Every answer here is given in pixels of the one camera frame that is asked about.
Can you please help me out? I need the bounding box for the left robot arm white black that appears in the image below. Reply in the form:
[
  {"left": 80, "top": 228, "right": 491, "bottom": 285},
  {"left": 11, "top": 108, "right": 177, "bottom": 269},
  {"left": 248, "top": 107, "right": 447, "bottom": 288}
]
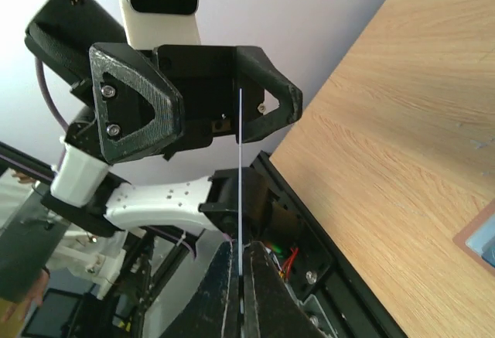
[{"left": 1, "top": 0, "right": 302, "bottom": 303}]

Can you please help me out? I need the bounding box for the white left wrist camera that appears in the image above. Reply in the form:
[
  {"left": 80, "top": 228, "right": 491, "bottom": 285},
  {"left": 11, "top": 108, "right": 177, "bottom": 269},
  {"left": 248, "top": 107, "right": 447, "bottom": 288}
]
[{"left": 119, "top": 0, "right": 201, "bottom": 50}]

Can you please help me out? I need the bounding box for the black aluminium front rail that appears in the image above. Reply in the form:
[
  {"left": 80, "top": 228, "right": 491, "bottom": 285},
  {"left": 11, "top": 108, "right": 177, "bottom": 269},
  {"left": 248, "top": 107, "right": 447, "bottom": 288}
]
[{"left": 251, "top": 152, "right": 406, "bottom": 337}]

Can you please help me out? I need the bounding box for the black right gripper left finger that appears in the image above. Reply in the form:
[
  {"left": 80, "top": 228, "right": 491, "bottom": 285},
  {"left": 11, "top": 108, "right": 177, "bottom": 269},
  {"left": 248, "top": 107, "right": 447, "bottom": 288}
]
[{"left": 162, "top": 241, "right": 240, "bottom": 338}]

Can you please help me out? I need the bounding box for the blue VIP credit card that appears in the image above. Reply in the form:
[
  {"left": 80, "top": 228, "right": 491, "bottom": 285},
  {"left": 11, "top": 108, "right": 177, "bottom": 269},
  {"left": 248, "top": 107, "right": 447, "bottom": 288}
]
[{"left": 237, "top": 87, "right": 244, "bottom": 317}]

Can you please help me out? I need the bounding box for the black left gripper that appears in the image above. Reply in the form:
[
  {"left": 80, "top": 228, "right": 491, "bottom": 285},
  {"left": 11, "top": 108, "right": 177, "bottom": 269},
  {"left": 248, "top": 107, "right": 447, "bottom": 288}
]
[{"left": 25, "top": 0, "right": 302, "bottom": 165}]

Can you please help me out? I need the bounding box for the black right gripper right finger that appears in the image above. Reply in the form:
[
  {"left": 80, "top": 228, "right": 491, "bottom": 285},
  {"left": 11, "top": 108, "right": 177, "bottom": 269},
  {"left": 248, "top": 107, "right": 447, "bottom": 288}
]
[{"left": 242, "top": 241, "right": 328, "bottom": 338}]

